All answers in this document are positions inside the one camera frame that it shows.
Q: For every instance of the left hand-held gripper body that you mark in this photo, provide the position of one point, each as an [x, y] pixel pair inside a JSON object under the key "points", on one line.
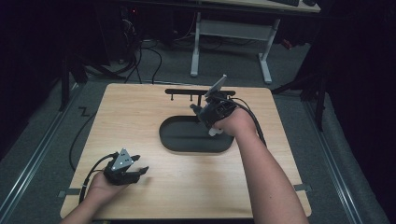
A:
{"points": [[122, 168]]}

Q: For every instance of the grey tape strip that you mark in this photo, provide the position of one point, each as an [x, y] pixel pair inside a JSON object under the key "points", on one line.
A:
{"points": [[302, 187], [70, 192]]}

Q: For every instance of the black keyboard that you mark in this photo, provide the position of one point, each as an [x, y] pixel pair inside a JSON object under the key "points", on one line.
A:
{"points": [[285, 2]]}

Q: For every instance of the black oval tray with hook rack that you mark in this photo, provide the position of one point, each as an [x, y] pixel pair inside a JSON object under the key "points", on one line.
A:
{"points": [[190, 137]]}

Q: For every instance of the metal floor rail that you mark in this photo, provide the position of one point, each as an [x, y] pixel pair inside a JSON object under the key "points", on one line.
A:
{"points": [[34, 161], [337, 174]]}

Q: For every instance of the person's left hand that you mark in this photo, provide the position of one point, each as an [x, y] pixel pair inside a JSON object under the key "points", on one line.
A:
{"points": [[101, 189]]}

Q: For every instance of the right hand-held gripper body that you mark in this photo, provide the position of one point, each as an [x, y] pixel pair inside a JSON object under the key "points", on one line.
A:
{"points": [[216, 109]]}

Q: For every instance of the black metal stand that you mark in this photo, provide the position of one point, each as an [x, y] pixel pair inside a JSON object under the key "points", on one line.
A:
{"points": [[320, 102], [64, 87]]}

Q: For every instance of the small red object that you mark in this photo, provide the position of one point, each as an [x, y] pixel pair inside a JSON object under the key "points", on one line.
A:
{"points": [[286, 44]]}

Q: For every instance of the person's right hand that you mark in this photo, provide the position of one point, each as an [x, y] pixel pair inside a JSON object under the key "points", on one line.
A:
{"points": [[236, 123]]}

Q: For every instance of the white metal frame desk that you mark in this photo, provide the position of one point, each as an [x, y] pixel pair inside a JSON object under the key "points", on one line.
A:
{"points": [[232, 29]]}

